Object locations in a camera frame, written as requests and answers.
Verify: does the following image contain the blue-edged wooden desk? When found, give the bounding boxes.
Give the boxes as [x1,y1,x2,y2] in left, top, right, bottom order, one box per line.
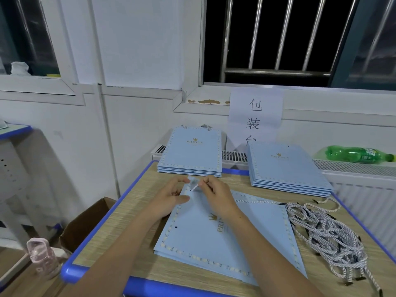
[60,160,396,297]

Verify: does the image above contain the white framed window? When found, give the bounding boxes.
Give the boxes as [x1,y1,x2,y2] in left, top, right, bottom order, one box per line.
[0,0,86,106]

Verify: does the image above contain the green plastic bottle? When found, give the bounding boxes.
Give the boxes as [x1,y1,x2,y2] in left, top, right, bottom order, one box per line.
[325,145,395,165]

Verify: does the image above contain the person's right forearm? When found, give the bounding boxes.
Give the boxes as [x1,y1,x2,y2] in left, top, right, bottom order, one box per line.
[229,213,325,297]

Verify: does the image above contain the person's left forearm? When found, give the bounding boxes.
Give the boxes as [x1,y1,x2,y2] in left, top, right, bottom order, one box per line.
[77,210,171,297]

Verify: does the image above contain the person's left hand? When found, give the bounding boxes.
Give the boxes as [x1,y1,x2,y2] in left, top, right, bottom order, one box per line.
[147,176,191,220]

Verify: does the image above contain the white radiator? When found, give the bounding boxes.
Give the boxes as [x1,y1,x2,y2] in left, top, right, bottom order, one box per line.
[152,144,396,257]

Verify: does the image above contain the grey metal desk blue edge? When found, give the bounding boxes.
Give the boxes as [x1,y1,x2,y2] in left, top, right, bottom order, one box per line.
[0,123,63,288]

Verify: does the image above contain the person's right hand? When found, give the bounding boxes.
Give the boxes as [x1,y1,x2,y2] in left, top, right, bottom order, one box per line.
[197,175,245,223]

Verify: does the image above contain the pile of white twisted ropes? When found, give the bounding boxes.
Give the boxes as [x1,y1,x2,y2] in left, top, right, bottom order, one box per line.
[286,195,383,297]

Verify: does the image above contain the stack of blue paper bags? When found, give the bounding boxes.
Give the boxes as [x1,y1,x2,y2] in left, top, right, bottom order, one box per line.
[246,141,335,198]

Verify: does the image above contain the pink water bottle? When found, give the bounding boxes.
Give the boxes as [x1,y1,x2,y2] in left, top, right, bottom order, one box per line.
[26,237,61,279]

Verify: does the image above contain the white paper sign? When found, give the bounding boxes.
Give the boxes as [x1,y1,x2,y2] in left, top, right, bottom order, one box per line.
[226,88,284,148]

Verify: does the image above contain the brown cardboard box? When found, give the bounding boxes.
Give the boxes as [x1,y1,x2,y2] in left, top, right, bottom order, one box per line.
[59,196,117,252]

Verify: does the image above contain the teal framed sliding window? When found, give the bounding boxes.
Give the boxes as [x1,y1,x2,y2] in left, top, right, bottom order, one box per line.
[331,0,396,92]

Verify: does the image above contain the small white container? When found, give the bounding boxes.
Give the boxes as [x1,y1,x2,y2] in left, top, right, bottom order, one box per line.
[9,61,31,77]

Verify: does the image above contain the metal window grille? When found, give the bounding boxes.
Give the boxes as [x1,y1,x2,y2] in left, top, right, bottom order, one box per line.
[204,0,360,84]

